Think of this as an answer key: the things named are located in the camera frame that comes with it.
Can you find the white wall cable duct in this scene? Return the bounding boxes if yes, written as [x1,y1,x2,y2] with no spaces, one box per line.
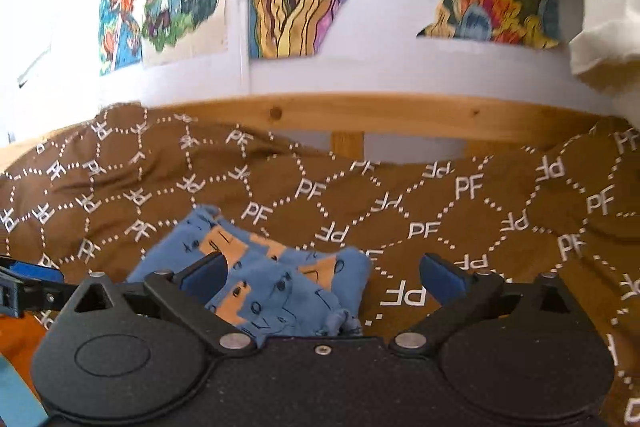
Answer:
[234,0,253,98]

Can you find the wooden bed frame rail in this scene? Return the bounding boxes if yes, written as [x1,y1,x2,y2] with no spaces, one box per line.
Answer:
[0,92,632,168]

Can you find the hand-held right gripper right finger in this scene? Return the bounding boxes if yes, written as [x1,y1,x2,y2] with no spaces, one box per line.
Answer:
[389,252,576,354]

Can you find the white cloth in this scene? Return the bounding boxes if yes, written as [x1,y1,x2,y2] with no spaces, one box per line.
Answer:
[569,0,640,128]

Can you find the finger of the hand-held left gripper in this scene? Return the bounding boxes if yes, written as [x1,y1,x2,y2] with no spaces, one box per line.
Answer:
[0,254,65,319]

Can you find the orange and cyan cloth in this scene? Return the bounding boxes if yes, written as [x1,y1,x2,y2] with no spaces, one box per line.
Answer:
[0,309,57,427]

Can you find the blue patterned pants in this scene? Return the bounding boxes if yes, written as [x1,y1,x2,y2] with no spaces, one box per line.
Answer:
[125,205,374,339]

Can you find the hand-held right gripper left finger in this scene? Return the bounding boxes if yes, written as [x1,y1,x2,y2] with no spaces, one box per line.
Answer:
[59,251,258,353]

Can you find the brown printed blanket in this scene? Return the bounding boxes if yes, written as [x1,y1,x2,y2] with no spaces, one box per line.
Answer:
[0,104,640,427]

